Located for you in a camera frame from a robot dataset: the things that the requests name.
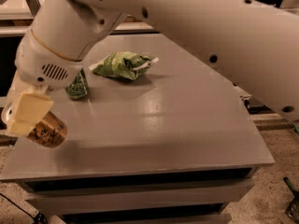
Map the black floor cable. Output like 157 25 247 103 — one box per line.
0 192 50 224

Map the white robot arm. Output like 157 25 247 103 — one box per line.
5 0 299 135

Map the green chip bag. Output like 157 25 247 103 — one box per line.
89 51 159 80

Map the metal bracket left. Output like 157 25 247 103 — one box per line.
25 0 41 17

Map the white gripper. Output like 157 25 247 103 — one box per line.
1 30 82 136

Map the orange soda can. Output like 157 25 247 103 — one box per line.
27 112 67 148

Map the dark object on floor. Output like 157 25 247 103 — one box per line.
283 177 299 224

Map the grey table with drawers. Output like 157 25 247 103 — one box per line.
1 35 274 224

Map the green soda can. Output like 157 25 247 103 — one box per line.
65 69 89 100

